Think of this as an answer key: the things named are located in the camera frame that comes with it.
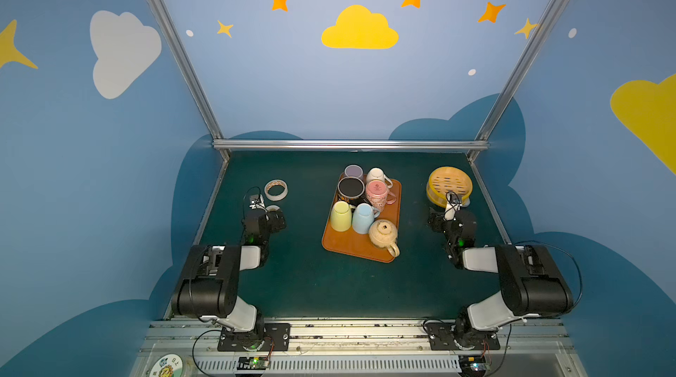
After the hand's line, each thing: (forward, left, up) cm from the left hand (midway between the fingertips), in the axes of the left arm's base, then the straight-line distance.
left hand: (273, 209), depth 95 cm
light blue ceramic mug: (-3, -33, +3) cm, 33 cm away
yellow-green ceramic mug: (-3, -25, +2) cm, 25 cm away
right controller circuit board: (-45, -63, -6) cm, 77 cm away
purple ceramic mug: (+18, -30, +2) cm, 35 cm away
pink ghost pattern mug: (+5, -39, +4) cm, 39 cm away
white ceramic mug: (+16, -39, +3) cm, 42 cm away
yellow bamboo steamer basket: (+18, -70, -1) cm, 72 cm away
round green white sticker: (-47, +16, +3) cm, 50 cm away
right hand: (+2, -64, +1) cm, 65 cm away
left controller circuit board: (-46, -2, -6) cm, 46 cm away
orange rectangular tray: (-11, -32, -4) cm, 34 cm away
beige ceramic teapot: (-10, -40, +2) cm, 41 cm away
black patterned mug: (+7, -29, +4) cm, 30 cm away
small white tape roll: (+4, +2, -5) cm, 7 cm away
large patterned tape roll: (+16, +3, -4) cm, 16 cm away
